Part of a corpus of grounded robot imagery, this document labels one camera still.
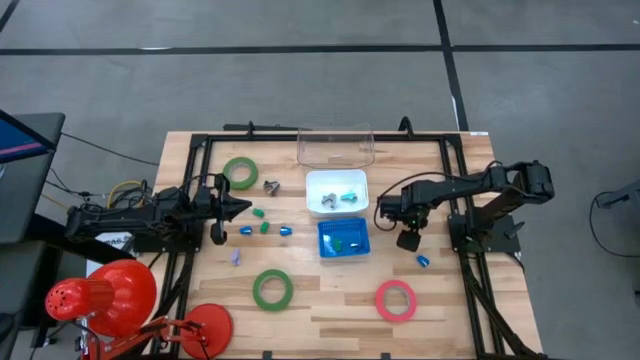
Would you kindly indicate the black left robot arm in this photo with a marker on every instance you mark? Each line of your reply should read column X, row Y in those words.
column 125, row 220

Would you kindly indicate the clear plastic bin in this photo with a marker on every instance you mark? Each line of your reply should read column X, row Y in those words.
column 335, row 150

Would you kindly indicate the black aluminium table frame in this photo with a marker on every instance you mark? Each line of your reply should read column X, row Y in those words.
column 425, row 137

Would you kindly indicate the white printed paper sheet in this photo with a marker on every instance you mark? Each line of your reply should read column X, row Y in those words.
column 112, row 241

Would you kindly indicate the monitor with blue screen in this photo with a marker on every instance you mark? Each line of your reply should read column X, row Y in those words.
column 20, row 142

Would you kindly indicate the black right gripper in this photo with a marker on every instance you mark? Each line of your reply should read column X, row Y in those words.
column 407, row 210

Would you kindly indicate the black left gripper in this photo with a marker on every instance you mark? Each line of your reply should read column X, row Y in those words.
column 217, row 210

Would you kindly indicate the pink tape roll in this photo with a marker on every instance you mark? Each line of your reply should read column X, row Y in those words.
column 379, row 301

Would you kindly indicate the grey staple remover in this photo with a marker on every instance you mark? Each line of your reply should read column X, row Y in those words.
column 330, row 200
column 271, row 188

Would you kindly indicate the dark grey desk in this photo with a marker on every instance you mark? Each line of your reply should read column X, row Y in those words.
column 30, row 200

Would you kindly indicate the teal staple remover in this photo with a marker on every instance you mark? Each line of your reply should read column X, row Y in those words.
column 349, row 197

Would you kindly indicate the white plastic bin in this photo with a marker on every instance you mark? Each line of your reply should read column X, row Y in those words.
column 320, row 182

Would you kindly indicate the grey stand foot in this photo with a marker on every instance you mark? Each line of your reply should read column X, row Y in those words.
column 622, row 196

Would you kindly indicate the green mini stapler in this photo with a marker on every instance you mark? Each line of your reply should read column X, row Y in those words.
column 338, row 245
column 258, row 213
column 264, row 227

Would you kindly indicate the red desk lamp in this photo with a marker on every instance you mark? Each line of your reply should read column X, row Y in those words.
column 125, row 295

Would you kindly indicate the blue plastic basket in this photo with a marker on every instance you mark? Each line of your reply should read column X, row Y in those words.
column 345, row 225

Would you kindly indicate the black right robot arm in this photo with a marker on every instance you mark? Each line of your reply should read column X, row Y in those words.
column 465, row 187

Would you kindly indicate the purple staple remover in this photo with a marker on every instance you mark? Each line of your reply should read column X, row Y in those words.
column 235, row 257

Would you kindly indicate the blue mini stapler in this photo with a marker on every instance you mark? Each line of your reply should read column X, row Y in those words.
column 245, row 230
column 285, row 231
column 354, row 245
column 423, row 260

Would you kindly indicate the green tape roll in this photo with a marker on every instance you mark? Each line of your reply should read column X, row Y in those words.
column 226, row 173
column 255, row 290

